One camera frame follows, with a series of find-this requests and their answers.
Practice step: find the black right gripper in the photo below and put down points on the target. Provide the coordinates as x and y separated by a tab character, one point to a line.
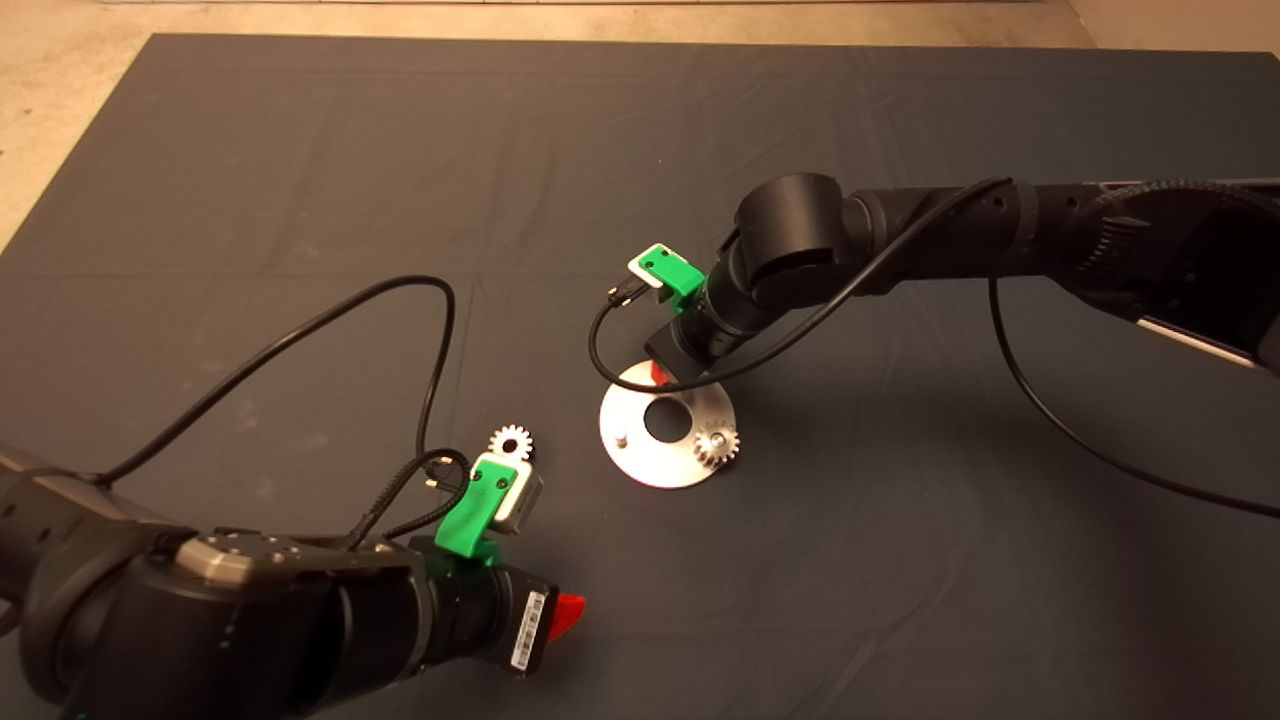
695	345

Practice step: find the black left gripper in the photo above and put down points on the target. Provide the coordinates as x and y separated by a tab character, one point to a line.
480	620

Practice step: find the bright steel planetary gear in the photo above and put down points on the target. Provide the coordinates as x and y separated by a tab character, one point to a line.
500	437

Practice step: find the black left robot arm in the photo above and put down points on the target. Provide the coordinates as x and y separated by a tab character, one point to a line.
200	640

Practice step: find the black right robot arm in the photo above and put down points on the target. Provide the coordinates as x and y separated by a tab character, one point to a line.
800	230

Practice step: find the round metal carrier plate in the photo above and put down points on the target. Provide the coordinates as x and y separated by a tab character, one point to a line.
640	460

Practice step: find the dark grey table cloth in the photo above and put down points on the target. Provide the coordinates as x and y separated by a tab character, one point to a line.
400	150

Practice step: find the green right camera mount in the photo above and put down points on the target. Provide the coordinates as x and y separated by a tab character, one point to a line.
680	275

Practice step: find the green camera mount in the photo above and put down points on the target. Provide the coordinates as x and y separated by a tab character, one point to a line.
680	275
465	525

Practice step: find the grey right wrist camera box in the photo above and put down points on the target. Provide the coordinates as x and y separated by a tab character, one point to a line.
640	270

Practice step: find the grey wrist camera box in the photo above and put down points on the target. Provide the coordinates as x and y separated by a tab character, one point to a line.
640	270
520	505

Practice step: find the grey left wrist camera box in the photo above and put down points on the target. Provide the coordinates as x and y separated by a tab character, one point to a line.
520	505

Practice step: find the green left camera mount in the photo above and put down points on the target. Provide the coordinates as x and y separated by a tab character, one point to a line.
465	525

